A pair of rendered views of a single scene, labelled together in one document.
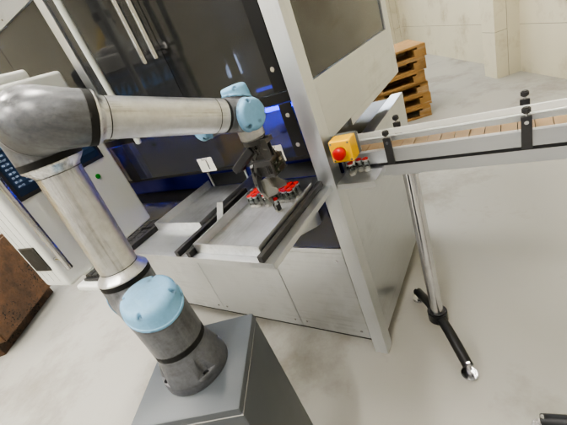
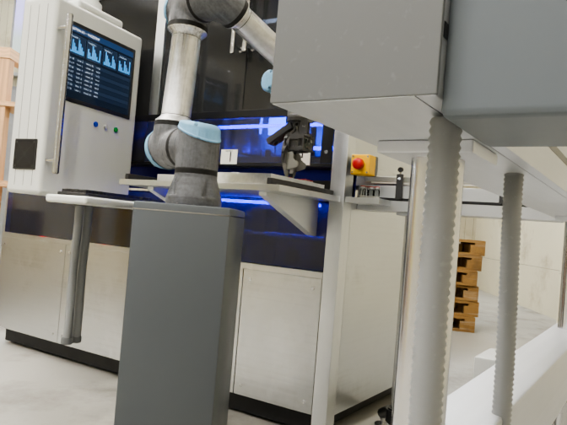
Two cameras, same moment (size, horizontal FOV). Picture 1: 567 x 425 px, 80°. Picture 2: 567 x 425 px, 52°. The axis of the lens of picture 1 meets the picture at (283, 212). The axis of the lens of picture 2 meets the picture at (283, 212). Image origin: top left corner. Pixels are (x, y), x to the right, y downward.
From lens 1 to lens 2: 1.21 m
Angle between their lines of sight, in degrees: 29
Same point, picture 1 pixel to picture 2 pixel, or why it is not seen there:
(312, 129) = (343, 141)
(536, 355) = not seen: outside the picture
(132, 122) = (255, 27)
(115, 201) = (113, 160)
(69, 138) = (226, 11)
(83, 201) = (191, 58)
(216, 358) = (217, 196)
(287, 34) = not seen: hidden behind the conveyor
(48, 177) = (186, 33)
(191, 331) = (215, 163)
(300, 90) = not seen: hidden behind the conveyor
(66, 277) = (41, 182)
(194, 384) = (197, 196)
